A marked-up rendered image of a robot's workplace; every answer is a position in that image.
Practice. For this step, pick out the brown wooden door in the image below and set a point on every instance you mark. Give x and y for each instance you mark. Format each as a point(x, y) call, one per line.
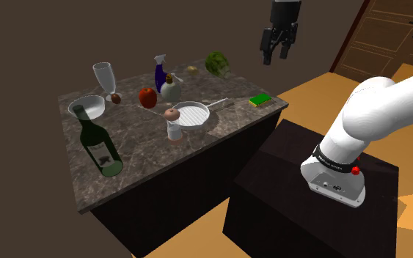
point(377, 39)

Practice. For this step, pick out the white bowl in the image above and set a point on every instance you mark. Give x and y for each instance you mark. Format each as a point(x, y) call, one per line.
point(91, 103)

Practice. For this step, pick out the clear tall glass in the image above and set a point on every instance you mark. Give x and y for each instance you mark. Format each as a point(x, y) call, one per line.
point(105, 77)

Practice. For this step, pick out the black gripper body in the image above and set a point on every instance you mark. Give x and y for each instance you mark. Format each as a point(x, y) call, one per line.
point(284, 13)

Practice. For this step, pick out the dark robot stand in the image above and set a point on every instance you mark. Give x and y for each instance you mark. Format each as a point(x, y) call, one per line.
point(284, 200)

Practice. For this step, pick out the small yellow potato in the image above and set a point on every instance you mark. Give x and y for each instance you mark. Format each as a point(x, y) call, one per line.
point(192, 70)

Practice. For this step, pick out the dark green wine bottle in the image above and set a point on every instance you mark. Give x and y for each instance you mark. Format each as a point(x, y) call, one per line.
point(97, 143)

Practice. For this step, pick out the white grill pan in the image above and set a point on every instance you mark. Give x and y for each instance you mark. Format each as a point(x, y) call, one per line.
point(191, 114)

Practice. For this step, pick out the marble-topped dark kitchen counter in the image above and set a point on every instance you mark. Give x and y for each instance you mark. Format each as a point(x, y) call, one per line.
point(177, 200)

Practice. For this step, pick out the small brown egg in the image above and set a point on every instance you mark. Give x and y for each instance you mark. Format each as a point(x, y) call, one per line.
point(116, 98)

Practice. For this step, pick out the white shaker with brown top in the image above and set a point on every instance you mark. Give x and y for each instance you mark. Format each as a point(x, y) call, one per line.
point(174, 130)

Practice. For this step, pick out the round glass bottle with stopper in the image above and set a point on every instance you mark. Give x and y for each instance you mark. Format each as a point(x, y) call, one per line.
point(170, 91)

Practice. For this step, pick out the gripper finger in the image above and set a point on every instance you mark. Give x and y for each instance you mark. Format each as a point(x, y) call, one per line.
point(287, 39)
point(267, 43)

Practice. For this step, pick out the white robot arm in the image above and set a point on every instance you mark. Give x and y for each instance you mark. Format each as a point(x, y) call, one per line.
point(370, 107)

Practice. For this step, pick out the red apple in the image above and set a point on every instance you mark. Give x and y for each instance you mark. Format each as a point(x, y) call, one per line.
point(148, 98)

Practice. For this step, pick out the green and yellow sponge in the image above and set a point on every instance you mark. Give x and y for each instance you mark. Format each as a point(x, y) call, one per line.
point(259, 99)

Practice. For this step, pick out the blue spray bottle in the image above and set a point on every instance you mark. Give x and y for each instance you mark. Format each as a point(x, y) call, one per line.
point(160, 77)

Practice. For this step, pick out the green lettuce head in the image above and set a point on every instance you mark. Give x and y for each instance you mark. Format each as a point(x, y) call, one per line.
point(217, 63)

